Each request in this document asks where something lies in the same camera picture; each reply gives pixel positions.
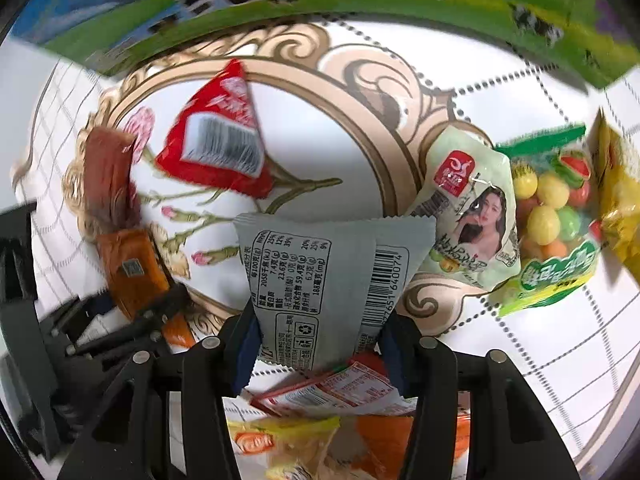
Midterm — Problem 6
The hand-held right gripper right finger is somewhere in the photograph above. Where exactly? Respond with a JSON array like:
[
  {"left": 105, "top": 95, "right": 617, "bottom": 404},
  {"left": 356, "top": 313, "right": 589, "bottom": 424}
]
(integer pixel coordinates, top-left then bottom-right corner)
[{"left": 377, "top": 310, "right": 583, "bottom": 480}]

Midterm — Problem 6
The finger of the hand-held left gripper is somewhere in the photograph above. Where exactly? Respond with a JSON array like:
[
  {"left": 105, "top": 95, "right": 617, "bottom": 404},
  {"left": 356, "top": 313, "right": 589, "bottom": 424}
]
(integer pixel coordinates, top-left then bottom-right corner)
[
  {"left": 65, "top": 320, "right": 168, "bottom": 361},
  {"left": 47, "top": 282, "right": 192, "bottom": 333}
]

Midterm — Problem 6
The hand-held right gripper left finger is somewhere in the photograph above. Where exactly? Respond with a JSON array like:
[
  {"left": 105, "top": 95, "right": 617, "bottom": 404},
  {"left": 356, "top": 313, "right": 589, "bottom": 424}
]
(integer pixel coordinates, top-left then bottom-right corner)
[{"left": 57, "top": 305, "right": 261, "bottom": 480}]

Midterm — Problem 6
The grey snack packet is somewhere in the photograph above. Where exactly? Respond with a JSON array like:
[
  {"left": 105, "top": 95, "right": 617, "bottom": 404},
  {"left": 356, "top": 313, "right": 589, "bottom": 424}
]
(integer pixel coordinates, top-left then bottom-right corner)
[{"left": 234, "top": 212, "right": 437, "bottom": 375}]

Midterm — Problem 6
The printed cardboard box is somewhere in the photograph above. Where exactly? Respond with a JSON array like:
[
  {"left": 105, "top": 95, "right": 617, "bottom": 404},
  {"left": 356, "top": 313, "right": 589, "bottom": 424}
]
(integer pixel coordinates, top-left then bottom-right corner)
[{"left": 10, "top": 0, "right": 636, "bottom": 91}]

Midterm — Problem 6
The red white snack packet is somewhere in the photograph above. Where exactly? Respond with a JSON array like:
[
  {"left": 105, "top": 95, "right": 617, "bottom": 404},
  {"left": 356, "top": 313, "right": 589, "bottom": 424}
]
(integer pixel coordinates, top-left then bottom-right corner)
[{"left": 250, "top": 350, "right": 418, "bottom": 417}]

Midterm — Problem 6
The yellow packet with orange label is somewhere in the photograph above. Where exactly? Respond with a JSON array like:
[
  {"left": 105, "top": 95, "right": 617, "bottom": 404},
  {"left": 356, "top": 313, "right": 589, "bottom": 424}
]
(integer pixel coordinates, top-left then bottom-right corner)
[{"left": 225, "top": 417, "right": 341, "bottom": 480}]

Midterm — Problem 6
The brown red snack packet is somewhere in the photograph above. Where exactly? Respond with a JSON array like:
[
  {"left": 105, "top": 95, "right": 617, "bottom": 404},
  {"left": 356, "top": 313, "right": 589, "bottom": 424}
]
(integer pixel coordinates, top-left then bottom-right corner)
[{"left": 81, "top": 126, "right": 143, "bottom": 226}]

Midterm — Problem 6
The pale green snack packet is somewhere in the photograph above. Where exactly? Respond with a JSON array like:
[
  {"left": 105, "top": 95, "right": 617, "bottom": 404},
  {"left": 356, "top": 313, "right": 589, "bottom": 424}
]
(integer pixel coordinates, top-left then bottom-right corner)
[{"left": 402, "top": 125, "right": 522, "bottom": 291}]

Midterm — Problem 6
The red triangular snack packet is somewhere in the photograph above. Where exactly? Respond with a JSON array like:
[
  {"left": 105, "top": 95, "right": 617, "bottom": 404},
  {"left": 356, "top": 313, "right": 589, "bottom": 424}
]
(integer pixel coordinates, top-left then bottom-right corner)
[{"left": 154, "top": 58, "right": 275, "bottom": 200}]

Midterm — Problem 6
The green candy ball bag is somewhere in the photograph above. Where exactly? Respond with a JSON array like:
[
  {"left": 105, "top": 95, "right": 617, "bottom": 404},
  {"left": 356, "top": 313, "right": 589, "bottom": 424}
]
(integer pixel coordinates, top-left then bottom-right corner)
[{"left": 492, "top": 122, "right": 601, "bottom": 317}]

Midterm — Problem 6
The yellow snack packet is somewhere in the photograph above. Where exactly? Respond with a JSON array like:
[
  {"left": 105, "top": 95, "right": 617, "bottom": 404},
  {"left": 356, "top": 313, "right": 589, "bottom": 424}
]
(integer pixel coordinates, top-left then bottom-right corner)
[{"left": 585, "top": 107, "right": 640, "bottom": 268}]

